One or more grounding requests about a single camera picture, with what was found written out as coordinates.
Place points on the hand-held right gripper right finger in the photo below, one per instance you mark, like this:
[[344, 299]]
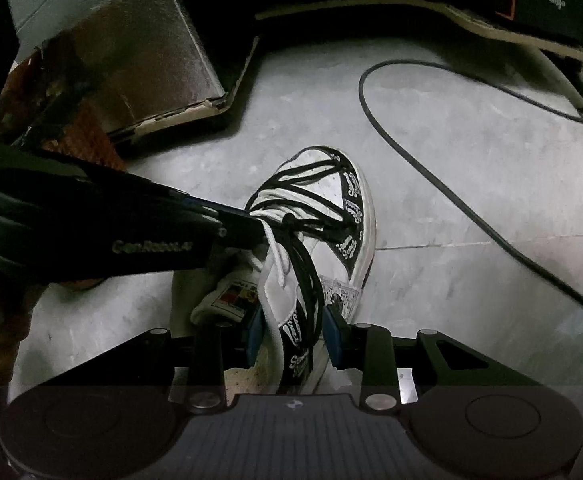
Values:
[[334, 335]]

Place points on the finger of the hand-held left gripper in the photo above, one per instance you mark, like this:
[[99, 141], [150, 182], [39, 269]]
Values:
[[241, 232]]

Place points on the silver foil-covered box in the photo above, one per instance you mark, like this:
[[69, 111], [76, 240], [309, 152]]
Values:
[[121, 35]]

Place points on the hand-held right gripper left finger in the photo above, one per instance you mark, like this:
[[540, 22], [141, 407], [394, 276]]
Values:
[[255, 332]]

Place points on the orange mesh wastebasket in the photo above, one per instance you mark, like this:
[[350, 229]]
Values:
[[96, 140]]

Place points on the black shoelace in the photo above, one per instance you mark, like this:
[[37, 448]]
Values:
[[299, 270]]

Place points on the white shoelace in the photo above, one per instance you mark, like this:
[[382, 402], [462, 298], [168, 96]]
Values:
[[279, 265]]

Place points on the white metal stand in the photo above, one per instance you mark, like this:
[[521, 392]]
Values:
[[561, 75]]

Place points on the white and black sneaker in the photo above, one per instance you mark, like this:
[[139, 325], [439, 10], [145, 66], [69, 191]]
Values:
[[326, 180]]

